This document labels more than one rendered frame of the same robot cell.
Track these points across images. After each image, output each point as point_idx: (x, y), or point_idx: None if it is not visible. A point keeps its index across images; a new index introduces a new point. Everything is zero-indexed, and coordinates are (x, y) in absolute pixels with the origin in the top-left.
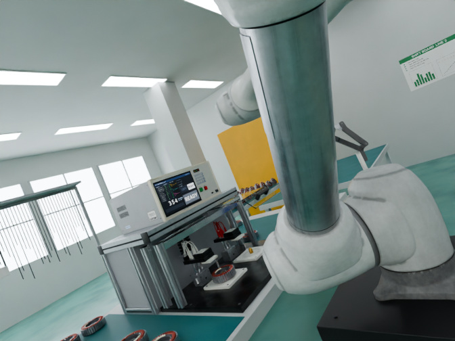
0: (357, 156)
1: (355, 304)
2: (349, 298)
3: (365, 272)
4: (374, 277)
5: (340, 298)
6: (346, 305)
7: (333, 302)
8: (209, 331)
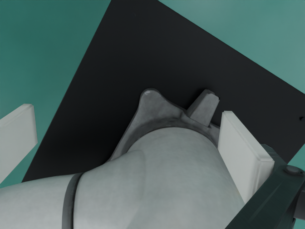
0: (247, 154)
1: (72, 171)
2: (66, 156)
3: (103, 102)
4: (111, 125)
5: (53, 150)
6: (59, 169)
7: (42, 156)
8: None
